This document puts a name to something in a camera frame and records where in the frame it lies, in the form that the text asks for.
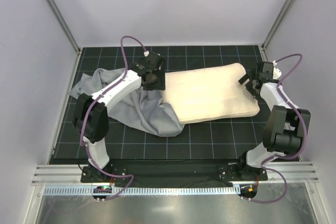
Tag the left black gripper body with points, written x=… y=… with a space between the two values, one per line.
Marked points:
x=154 y=84

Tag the left aluminium frame post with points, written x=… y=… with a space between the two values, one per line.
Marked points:
x=62 y=23

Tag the right aluminium frame post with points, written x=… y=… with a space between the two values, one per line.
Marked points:
x=280 y=17

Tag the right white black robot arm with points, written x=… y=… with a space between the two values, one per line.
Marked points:
x=286 y=130

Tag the aluminium frame post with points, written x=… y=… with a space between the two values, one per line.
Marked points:
x=280 y=17
x=62 y=23

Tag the black gridded cutting mat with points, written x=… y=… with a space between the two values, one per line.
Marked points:
x=223 y=138

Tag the cream white pillow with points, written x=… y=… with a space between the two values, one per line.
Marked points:
x=209 y=94

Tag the slotted grey cable duct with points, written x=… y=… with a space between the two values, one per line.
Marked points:
x=105 y=190

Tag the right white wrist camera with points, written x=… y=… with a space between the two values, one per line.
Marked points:
x=276 y=71

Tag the aluminium front rail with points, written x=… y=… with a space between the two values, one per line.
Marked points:
x=294 y=172

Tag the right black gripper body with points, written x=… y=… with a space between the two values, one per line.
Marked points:
x=250 y=83

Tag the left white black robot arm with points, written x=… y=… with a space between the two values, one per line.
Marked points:
x=91 y=112

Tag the grey fabric pillowcase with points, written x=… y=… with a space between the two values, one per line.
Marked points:
x=141 y=110

